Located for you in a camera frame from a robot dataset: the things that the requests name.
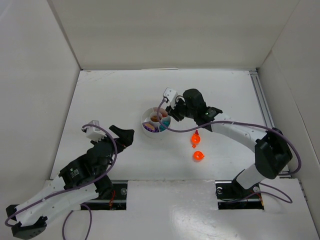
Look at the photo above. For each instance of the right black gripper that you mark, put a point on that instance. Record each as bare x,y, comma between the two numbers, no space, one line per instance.
176,111

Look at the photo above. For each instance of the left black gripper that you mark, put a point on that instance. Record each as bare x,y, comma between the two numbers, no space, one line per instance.
113,141

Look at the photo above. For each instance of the purple butterfly lego brick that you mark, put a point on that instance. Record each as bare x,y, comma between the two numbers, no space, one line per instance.
149,127

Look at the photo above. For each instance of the teal square lego brick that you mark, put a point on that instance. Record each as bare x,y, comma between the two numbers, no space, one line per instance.
164,126

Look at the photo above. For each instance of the orange round lego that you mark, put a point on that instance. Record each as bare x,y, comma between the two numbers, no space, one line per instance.
195,139
198,156

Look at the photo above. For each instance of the brown lego plate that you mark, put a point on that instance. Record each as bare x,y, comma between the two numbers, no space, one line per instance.
155,117

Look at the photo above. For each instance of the orange round lego front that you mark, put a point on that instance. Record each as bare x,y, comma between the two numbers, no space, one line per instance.
198,156

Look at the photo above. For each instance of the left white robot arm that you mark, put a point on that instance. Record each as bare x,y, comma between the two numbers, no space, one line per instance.
81,180

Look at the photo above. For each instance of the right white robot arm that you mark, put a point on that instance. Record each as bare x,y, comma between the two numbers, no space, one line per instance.
271,149

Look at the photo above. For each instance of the white divided round container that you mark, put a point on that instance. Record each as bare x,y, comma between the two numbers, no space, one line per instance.
145,118

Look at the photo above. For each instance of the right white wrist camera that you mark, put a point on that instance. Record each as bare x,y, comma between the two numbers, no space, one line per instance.
170,96

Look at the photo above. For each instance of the aluminium rail right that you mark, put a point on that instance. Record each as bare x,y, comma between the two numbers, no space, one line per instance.
268,120

